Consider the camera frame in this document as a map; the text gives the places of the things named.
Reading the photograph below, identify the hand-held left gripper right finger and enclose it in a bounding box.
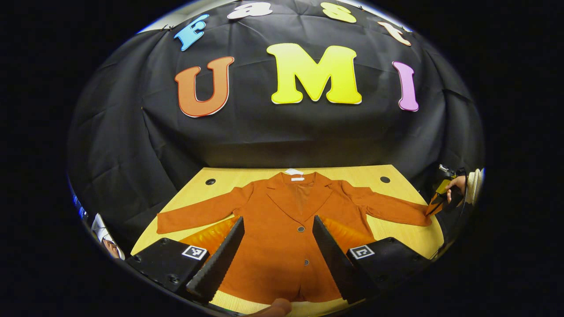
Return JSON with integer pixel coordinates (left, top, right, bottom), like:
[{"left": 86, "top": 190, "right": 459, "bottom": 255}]
[{"left": 312, "top": 215, "right": 432, "bottom": 305}]

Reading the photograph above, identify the orange jacket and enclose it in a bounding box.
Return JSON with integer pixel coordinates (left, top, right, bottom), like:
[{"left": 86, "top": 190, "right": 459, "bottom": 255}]
[{"left": 156, "top": 171, "right": 433, "bottom": 305}]

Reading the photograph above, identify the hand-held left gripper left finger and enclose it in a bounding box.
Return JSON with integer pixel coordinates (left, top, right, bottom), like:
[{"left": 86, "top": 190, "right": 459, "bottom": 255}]
[{"left": 126, "top": 216, "right": 245, "bottom": 304}]

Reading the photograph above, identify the white side desk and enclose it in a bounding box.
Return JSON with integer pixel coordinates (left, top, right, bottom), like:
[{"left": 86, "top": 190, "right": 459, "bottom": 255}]
[{"left": 90, "top": 213, "right": 117, "bottom": 243}]

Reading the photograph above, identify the black backdrop cloth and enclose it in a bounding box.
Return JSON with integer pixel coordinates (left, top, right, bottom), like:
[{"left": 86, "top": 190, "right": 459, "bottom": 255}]
[{"left": 66, "top": 0, "right": 485, "bottom": 256}]

